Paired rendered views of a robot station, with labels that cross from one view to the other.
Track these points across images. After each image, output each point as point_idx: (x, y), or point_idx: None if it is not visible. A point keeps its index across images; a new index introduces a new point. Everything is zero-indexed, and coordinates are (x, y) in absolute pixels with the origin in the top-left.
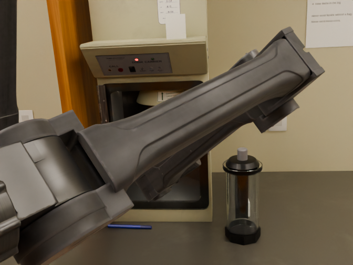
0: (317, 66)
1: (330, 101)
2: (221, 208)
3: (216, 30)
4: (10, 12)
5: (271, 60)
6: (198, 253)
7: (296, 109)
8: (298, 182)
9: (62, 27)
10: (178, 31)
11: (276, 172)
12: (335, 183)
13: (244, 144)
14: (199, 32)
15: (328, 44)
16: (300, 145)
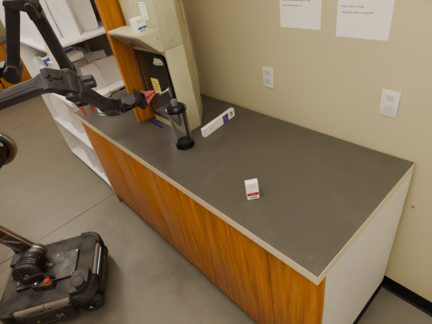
0: (46, 85)
1: (299, 72)
2: (201, 128)
3: (229, 6)
4: (45, 30)
5: (29, 82)
6: (159, 145)
7: (72, 96)
8: (263, 126)
9: (105, 20)
10: (135, 29)
11: (265, 116)
12: (281, 134)
13: (252, 91)
14: (156, 26)
15: (295, 25)
16: (283, 101)
